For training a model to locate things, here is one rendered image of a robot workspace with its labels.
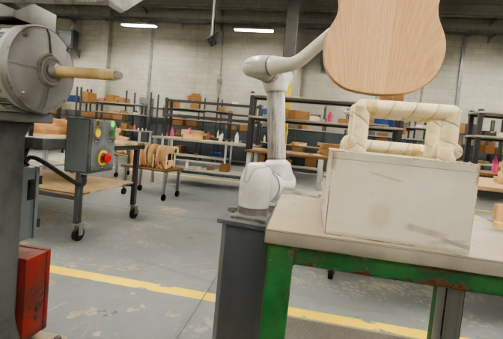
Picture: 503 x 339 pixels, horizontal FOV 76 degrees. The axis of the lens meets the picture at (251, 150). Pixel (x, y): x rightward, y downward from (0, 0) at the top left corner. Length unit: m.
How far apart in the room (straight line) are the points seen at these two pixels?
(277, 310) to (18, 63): 0.90
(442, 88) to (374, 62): 11.76
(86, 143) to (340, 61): 0.91
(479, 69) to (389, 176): 12.69
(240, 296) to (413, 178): 1.17
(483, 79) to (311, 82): 5.60
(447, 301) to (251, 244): 0.80
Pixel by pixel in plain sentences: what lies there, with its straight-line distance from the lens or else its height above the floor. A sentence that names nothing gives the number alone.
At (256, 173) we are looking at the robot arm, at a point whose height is 0.93.
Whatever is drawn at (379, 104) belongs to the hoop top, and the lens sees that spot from 0.70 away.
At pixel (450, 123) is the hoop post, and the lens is 0.73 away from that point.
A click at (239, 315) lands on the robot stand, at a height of 0.25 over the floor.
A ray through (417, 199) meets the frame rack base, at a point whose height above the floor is 1.02.
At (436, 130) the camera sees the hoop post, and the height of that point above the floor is 1.16.
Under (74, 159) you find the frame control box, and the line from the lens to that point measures 1.33.
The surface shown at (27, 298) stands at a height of 0.47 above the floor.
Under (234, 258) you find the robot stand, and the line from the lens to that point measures 1.63.
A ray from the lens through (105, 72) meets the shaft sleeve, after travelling 1.03.
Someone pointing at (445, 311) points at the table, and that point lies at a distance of 1.24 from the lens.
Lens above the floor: 1.12
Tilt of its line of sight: 3 degrees down
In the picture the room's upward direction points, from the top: 5 degrees clockwise
